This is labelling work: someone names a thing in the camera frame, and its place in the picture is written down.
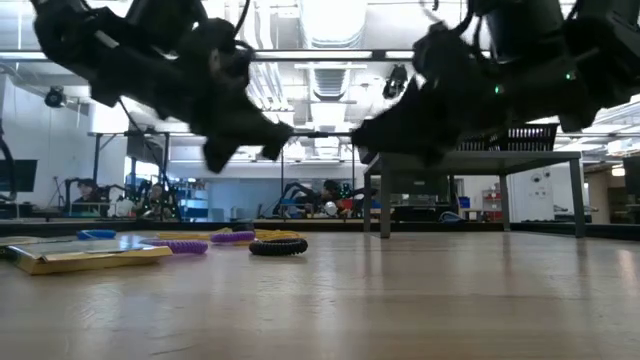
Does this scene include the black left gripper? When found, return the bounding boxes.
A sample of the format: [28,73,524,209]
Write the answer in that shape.
[89,49,295,175]

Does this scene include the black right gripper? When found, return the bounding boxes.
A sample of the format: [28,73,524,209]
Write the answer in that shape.
[350,22,506,168]

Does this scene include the black plastic slotted basket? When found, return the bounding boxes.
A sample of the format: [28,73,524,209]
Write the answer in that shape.
[492,123,560,153]
[457,130,499,152]

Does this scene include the purple spiral wrist coil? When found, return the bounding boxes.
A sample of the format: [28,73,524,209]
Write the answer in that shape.
[210,230,257,244]
[149,239,210,255]

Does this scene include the black spiral wrist coil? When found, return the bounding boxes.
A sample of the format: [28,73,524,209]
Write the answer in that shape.
[248,237,310,257]

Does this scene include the blue spiral wrist coil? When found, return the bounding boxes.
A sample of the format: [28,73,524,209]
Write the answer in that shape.
[76,229,118,241]

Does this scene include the yellow notepad with clear cover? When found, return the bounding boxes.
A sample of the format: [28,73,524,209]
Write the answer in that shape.
[7,239,175,277]

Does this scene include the grey desk shelf riser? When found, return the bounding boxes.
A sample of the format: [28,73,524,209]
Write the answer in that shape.
[363,150,586,239]

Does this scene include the person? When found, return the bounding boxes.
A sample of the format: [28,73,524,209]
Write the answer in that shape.
[73,178,109,216]
[319,178,354,217]
[147,183,175,220]

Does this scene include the red white shelf unit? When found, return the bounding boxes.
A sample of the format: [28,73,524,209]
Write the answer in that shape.
[482,187,503,222]

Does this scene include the black background monitor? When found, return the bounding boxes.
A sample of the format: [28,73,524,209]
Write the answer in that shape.
[0,158,39,194]

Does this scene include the black ceiling camera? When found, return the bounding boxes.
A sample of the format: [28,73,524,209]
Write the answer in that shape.
[43,85,67,109]
[382,64,409,100]

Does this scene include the black metal background frame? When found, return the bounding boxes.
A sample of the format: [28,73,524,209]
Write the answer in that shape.
[88,130,172,221]
[279,131,357,221]

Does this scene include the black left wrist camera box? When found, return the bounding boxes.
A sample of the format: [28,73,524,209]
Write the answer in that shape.
[174,17,256,101]

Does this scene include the black table edge rail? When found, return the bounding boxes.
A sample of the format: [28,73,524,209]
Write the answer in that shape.
[0,218,640,241]

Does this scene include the black overhead frame beam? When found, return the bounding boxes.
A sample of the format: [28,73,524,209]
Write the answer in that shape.
[0,48,416,63]

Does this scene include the long black hanging cable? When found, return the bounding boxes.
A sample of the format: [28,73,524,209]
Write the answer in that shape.
[117,97,174,211]

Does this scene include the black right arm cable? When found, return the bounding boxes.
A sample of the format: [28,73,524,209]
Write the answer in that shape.
[419,0,501,66]

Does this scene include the silver ceiling ventilation duct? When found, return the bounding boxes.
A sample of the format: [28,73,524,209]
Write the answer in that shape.
[298,0,369,101]

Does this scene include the black curved hose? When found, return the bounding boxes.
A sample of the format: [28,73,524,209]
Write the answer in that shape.
[0,134,16,201]

